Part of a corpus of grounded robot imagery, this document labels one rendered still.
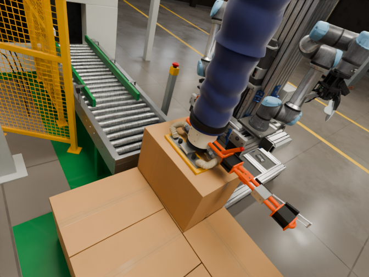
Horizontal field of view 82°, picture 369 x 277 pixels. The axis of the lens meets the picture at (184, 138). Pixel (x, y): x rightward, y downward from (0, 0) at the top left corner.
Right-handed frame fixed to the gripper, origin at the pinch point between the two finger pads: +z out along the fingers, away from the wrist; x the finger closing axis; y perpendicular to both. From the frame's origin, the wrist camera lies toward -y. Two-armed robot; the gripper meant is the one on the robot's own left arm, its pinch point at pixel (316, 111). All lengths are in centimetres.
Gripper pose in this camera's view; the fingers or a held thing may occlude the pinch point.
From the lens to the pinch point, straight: 120.5
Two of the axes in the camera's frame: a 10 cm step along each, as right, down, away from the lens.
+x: 2.5, 6.8, -6.9
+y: -9.3, -0.2, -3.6
